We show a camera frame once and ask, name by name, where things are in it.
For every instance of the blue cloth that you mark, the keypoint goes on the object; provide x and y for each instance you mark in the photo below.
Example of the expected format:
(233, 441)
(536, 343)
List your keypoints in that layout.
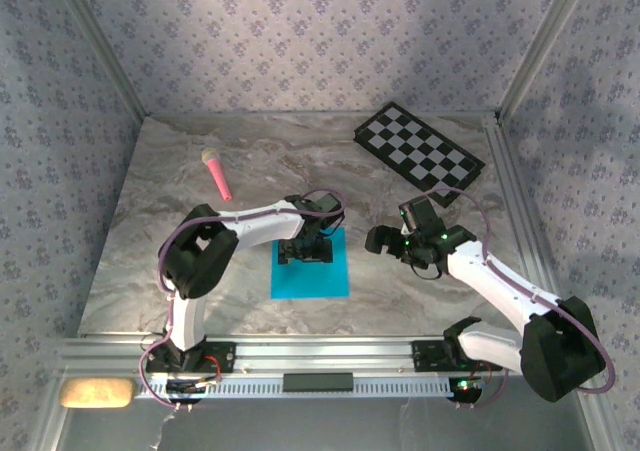
(310, 281)

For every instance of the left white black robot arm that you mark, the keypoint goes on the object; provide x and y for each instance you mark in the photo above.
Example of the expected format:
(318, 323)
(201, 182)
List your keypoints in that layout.
(260, 226)

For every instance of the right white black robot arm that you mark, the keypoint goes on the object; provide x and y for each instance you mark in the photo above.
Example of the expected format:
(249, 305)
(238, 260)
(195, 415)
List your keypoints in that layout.
(490, 276)

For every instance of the black white checkerboard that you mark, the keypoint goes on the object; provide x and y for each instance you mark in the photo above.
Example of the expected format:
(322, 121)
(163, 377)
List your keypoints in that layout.
(420, 153)

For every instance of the pink toy microphone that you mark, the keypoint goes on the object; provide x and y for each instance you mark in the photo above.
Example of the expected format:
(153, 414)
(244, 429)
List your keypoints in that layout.
(217, 173)

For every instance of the controller board with green light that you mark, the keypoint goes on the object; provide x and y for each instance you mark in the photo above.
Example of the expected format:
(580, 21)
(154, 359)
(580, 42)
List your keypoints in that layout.
(467, 387)

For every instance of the tan oblong sponge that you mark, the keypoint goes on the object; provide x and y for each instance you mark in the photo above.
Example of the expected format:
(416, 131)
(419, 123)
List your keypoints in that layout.
(97, 393)

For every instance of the long aluminium mounting rail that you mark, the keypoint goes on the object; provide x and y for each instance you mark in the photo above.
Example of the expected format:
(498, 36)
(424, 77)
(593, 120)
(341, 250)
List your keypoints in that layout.
(320, 351)

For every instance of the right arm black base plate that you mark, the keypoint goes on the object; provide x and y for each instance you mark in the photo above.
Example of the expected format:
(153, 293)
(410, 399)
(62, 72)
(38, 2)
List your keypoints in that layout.
(425, 356)

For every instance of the aluminium side rail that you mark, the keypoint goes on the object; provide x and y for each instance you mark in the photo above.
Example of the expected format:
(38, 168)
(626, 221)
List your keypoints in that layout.
(505, 171)

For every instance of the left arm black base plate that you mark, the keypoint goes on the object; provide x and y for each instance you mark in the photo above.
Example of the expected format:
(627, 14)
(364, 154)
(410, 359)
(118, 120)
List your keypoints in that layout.
(220, 358)

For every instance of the aluminium frame post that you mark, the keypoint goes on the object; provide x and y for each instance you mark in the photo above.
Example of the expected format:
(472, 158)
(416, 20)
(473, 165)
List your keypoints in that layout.
(103, 46)
(540, 46)

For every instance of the aluminium frame bar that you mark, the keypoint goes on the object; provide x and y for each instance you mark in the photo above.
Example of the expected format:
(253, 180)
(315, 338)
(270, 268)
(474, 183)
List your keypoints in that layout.
(47, 421)
(597, 426)

